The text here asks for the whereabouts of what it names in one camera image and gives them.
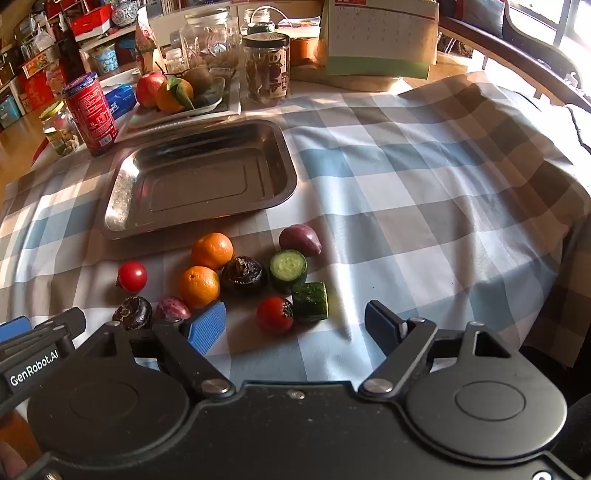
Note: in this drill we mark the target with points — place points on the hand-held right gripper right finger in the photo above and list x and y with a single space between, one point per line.
381 325

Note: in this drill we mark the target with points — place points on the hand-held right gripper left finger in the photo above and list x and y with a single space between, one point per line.
210 325

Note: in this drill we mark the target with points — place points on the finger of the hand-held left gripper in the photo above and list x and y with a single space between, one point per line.
11 330
64 323

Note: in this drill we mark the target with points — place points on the small orange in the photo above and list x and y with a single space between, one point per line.
213 250
199 286

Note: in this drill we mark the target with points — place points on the reddish purple plum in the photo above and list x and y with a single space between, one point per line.
300 240
172 309

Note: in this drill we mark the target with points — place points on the red cherry tomato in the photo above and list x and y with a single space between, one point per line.
132 276
275 314

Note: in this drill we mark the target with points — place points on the cucumber chunk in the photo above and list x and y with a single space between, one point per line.
288 270
310 301

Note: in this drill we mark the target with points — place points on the stainless steel tray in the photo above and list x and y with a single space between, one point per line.
198 194

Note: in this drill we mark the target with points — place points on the checkered tablecloth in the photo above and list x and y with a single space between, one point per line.
415 184

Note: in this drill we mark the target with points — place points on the glass jar of nuts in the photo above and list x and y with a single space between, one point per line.
60 134

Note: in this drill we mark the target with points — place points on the red tin can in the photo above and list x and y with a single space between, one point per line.
92 120

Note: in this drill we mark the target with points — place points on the white rectangular tray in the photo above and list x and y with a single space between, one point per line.
143 122

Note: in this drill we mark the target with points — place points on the teal storage basket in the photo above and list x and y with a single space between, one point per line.
8 110

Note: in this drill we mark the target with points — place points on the orange with green leaves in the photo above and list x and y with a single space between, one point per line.
168 99

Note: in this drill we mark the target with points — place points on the blue tissue pack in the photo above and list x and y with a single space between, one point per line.
120 99

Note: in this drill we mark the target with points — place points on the red gift box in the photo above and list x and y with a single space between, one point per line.
39 91

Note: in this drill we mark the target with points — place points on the red apple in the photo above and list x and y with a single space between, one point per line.
148 90

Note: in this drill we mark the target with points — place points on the brown kiwi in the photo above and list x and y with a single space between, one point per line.
201 81

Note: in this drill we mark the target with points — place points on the black-lidded plastic jar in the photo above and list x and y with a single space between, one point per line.
265 74

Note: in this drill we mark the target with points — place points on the small white-lidded glass jar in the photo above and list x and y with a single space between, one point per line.
174 62

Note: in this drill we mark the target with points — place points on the dark glass bottle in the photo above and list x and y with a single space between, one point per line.
69 55

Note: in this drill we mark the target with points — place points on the large clear glass jar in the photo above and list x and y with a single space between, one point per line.
207 41

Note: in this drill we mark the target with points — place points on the brown paper bag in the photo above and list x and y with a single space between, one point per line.
147 46

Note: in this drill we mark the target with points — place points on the desk calendar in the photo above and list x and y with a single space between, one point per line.
378 37

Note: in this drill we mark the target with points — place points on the green can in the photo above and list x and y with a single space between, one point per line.
261 26

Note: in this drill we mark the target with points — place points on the dark wooden chair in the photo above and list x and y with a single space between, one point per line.
521 50

